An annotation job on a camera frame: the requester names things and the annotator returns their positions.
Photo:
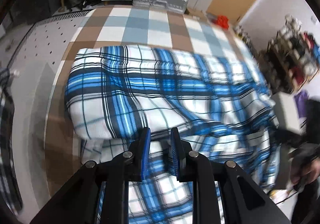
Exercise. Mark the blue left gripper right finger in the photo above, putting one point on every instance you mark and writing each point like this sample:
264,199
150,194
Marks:
180,155

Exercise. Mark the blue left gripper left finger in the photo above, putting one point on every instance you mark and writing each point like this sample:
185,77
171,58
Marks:
140,148

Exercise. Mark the blue white plaid blanket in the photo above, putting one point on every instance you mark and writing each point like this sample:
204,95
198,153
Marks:
220,105

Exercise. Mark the right hand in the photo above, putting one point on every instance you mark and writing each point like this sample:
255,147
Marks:
311,171

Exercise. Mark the brown blue checkered bed sheet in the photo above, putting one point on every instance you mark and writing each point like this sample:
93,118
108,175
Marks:
112,26

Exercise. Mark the orange red bag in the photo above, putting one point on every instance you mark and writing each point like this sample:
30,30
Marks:
222,21

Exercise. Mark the shoe rack with shoes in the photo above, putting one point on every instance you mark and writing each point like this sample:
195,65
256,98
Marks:
291,58

